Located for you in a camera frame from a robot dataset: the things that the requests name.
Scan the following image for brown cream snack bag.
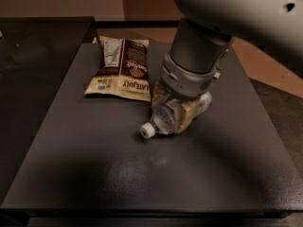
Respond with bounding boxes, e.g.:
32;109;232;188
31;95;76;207
85;36;151;102

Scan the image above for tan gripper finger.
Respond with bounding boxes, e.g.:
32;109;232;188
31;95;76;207
151;81;169;110
172;96;209;134

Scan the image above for clear blue plastic bottle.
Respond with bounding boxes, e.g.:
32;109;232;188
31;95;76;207
140;92;212;139

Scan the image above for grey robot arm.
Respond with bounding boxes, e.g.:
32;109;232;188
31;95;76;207
152;0;303;133

